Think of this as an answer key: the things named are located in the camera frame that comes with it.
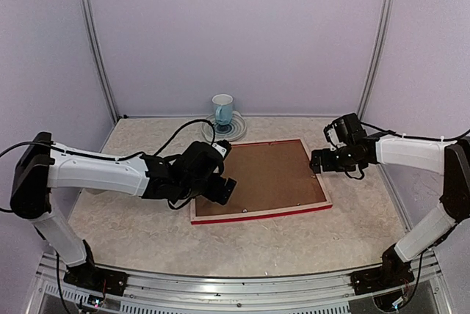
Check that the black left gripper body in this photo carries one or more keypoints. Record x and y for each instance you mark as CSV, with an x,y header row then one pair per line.
x,y
213,194

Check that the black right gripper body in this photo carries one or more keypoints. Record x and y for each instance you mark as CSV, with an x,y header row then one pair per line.
x,y
344,162

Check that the red wooden picture frame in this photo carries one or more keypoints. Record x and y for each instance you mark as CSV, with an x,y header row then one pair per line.
x,y
257,216

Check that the brown cardboard backing board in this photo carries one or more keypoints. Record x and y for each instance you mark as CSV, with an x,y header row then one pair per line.
x,y
264,178

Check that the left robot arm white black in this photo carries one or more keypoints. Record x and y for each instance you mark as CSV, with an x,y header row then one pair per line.
x,y
47,165

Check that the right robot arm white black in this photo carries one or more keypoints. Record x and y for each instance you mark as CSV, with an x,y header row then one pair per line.
x,y
431,182

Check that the striped ceramic plate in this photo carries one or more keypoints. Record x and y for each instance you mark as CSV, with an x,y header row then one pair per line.
x,y
232,132

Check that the light blue ceramic mug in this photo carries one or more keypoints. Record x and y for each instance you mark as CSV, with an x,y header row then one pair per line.
x,y
223,108

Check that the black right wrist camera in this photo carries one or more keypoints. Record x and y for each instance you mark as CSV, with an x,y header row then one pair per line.
x,y
346,129

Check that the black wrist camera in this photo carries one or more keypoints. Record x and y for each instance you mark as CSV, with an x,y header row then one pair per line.
x,y
346,129
202,159

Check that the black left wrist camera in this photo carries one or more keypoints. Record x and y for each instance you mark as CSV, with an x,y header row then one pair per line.
x,y
202,159

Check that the right aluminium corner post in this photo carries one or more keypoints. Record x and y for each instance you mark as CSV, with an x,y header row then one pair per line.
x,y
377,50

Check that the aluminium corner post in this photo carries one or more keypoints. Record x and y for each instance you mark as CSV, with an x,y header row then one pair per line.
x,y
377,50
92,36

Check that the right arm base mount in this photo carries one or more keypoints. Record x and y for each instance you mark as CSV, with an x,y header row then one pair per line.
x,y
391,273

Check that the aluminium front rail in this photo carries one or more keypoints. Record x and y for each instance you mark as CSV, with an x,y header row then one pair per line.
x,y
152,292

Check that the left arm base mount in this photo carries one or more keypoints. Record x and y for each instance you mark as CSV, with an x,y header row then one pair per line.
x,y
101,280

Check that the left aluminium corner post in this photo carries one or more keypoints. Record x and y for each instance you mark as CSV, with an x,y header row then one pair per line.
x,y
92,36

